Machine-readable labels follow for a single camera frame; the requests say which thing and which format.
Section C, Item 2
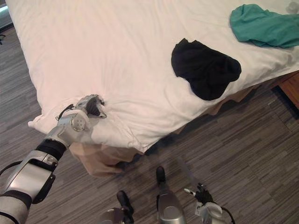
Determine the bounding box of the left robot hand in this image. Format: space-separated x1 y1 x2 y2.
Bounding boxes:
75 94 107 119

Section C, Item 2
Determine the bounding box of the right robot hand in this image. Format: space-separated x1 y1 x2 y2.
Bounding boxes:
184 183 214 204

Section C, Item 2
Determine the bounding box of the white bed duvet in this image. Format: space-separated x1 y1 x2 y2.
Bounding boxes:
5 0 299 154

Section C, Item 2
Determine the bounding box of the beige bed skirt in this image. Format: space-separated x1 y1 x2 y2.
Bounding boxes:
69 83 263 178

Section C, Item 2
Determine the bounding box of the black cloth garment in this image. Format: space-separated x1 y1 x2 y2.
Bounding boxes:
171 38 242 101

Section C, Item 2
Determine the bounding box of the teal cloth garment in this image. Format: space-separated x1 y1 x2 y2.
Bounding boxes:
229 4 299 49

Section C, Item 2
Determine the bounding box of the brown wooden nightstand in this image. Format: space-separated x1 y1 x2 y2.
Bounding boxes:
271 71 299 109

